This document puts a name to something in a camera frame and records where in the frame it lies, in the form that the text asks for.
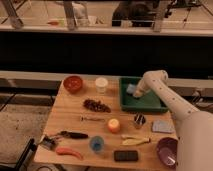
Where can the yellow banana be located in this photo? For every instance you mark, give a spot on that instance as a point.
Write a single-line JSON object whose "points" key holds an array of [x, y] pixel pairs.
{"points": [[129, 140]]}

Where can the black rectangular block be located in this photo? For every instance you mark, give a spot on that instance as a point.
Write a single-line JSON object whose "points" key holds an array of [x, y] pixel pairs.
{"points": [[125, 155]]}

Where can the purple bowl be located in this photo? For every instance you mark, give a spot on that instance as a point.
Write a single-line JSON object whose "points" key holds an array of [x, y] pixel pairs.
{"points": [[167, 151]]}

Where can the black chair frame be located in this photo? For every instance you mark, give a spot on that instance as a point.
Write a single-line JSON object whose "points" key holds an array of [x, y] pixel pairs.
{"points": [[29, 147]]}

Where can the orange round fruit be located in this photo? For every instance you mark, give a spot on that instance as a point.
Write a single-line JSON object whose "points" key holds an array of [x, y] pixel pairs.
{"points": [[113, 125]]}

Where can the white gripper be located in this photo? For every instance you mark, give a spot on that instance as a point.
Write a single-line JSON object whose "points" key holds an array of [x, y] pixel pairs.
{"points": [[139, 92]]}

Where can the black handled brush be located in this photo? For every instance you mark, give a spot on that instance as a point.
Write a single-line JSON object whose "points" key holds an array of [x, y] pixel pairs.
{"points": [[72, 135]]}

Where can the person in background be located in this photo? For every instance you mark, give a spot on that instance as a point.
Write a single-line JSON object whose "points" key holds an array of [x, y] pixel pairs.
{"points": [[140, 13]]}

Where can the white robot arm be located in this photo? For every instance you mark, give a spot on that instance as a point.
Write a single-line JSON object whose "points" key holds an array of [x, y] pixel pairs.
{"points": [[195, 141]]}

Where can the metal clip tool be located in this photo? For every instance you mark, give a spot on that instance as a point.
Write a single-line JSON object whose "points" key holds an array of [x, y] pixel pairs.
{"points": [[48, 143]]}

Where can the green plastic tray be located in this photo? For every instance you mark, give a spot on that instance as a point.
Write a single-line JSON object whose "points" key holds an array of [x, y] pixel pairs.
{"points": [[150, 102]]}

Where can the blue cup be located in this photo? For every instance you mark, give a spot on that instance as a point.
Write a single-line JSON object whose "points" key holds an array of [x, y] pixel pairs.
{"points": [[96, 143]]}

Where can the blue sponge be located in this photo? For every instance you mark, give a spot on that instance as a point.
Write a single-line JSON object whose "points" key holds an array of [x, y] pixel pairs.
{"points": [[131, 88]]}

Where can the white cup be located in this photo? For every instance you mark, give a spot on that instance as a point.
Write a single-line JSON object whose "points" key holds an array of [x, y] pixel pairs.
{"points": [[101, 84]]}

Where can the bunch of dark grapes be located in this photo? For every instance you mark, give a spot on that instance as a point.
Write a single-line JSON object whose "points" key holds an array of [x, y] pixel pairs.
{"points": [[96, 106]]}

